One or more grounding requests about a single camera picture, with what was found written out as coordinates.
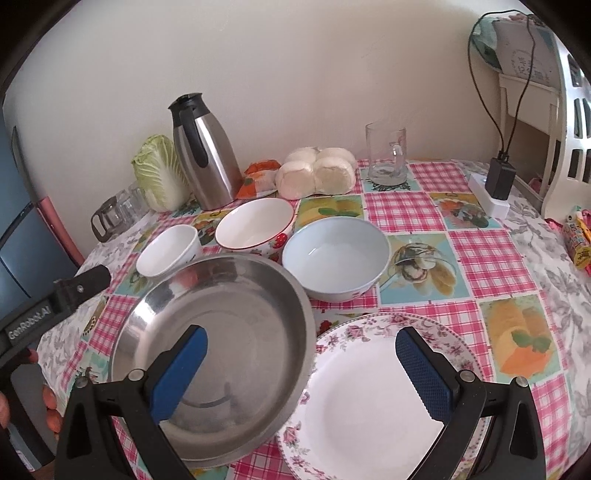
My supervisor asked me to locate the stainless steel thermos jug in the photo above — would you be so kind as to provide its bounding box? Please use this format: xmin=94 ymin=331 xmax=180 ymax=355
xmin=167 ymin=92 xmax=243 ymax=210

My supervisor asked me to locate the floral rimmed white plate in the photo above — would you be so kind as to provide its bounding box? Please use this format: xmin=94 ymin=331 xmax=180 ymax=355
xmin=276 ymin=311 xmax=485 ymax=480

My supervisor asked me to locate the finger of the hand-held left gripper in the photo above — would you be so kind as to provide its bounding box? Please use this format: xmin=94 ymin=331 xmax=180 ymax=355
xmin=53 ymin=265 xmax=112 ymax=319

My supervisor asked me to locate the stainless steel basin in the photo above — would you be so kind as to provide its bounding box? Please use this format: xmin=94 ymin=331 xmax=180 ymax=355
xmin=107 ymin=253 xmax=317 ymax=467

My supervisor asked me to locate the clear glass cup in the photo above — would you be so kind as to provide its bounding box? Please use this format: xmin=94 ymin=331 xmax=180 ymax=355
xmin=129 ymin=181 xmax=149 ymax=217
xmin=115 ymin=188 xmax=136 ymax=222

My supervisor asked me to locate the black cable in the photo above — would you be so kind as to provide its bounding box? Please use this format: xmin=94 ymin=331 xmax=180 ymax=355
xmin=467 ymin=11 xmax=537 ymax=160

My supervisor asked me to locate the person's left hand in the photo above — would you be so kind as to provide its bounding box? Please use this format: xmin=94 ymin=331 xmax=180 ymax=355
xmin=27 ymin=348 xmax=64 ymax=435

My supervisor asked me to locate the napa cabbage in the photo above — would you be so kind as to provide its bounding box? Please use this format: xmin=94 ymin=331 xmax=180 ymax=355
xmin=131 ymin=134 xmax=191 ymax=212

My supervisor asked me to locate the red panel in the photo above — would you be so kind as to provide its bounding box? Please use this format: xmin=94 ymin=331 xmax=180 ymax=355
xmin=39 ymin=196 xmax=85 ymax=265

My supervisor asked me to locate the strawberry print white bowl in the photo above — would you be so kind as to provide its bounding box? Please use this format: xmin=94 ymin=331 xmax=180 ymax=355
xmin=215 ymin=198 xmax=296 ymax=264

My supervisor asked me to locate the colourful snack packet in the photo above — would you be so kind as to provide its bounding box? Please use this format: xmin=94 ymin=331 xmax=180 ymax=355
xmin=561 ymin=208 xmax=591 ymax=278

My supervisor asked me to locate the clear glass mug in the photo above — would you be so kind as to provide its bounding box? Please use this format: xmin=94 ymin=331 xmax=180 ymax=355
xmin=366 ymin=122 xmax=409 ymax=185

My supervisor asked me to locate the glass jug with black handle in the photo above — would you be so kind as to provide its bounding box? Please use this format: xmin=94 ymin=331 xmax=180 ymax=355
xmin=90 ymin=196 xmax=127 ymax=243

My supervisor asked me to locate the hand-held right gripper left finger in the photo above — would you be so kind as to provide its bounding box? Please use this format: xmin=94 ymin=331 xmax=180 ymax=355
xmin=54 ymin=324 xmax=209 ymax=480

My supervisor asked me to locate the bag of steamed buns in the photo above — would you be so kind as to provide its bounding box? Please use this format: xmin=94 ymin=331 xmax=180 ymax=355
xmin=276 ymin=147 xmax=357 ymax=200

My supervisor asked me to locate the pink checked picture tablecloth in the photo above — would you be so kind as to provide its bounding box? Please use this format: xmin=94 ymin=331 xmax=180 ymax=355
xmin=78 ymin=159 xmax=575 ymax=480

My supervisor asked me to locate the blue cabinet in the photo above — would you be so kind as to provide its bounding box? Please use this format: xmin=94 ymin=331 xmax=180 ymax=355
xmin=0 ymin=106 xmax=86 ymax=333

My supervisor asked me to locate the orange snack packet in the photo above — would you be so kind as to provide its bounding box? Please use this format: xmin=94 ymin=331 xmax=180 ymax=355
xmin=245 ymin=161 xmax=282 ymax=177
xmin=236 ymin=171 xmax=280 ymax=199

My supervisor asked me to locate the teal floral cushion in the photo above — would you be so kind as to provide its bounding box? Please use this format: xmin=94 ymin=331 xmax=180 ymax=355
xmin=470 ymin=17 xmax=504 ymax=71

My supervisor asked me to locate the small white bowl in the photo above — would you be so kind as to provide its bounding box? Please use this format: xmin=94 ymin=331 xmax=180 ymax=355
xmin=136 ymin=224 xmax=201 ymax=278

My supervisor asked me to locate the black charger adapter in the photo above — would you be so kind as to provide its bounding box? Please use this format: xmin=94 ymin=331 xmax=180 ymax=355
xmin=486 ymin=157 xmax=517 ymax=200

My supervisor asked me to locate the light blue bowl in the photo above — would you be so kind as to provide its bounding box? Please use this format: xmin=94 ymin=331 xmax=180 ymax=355
xmin=281 ymin=217 xmax=392 ymax=303

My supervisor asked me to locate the white printed cushion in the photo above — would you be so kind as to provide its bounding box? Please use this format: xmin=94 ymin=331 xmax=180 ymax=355
xmin=493 ymin=19 xmax=560 ymax=86

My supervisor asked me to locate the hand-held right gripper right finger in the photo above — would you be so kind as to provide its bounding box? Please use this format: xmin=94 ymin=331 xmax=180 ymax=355
xmin=394 ymin=325 xmax=548 ymax=480

